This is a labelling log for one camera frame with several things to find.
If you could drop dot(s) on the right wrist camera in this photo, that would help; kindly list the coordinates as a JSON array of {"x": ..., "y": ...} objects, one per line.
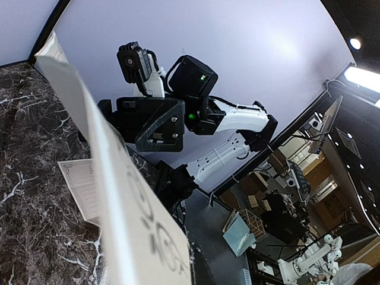
[{"x": 137, "y": 64}]

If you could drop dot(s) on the cream letter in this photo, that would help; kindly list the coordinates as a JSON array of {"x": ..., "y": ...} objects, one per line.
[{"x": 142, "y": 243}]

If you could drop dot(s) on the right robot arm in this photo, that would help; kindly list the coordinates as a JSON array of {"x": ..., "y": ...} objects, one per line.
[{"x": 223, "y": 131}]

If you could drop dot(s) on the light blue box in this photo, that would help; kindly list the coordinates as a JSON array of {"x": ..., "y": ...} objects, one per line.
[{"x": 238, "y": 235}]

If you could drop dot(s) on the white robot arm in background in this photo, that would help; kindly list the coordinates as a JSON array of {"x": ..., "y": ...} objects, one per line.
[{"x": 324, "y": 259}]

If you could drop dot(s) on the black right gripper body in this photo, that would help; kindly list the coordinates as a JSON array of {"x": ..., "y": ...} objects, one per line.
[{"x": 152, "y": 124}]

